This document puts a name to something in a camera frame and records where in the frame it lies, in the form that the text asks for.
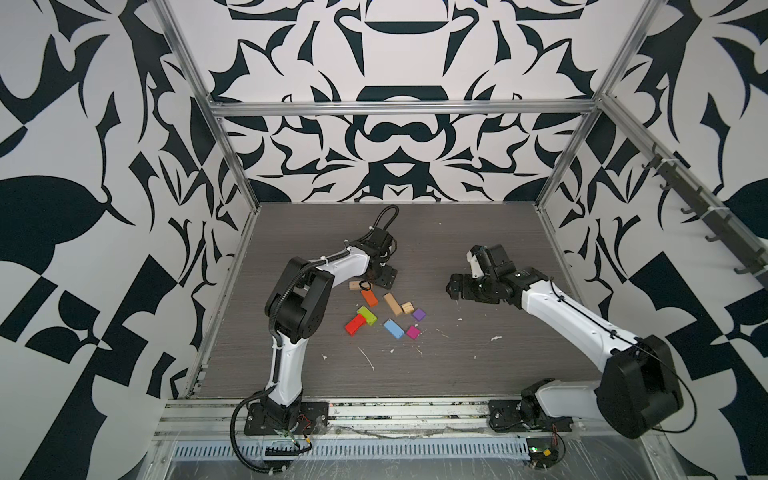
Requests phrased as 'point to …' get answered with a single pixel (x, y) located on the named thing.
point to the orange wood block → (370, 297)
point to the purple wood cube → (419, 314)
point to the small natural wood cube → (407, 307)
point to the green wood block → (368, 315)
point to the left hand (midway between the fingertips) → (382, 271)
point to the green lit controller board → (543, 452)
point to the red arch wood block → (355, 324)
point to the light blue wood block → (393, 328)
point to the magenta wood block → (413, 332)
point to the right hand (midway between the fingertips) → (460, 287)
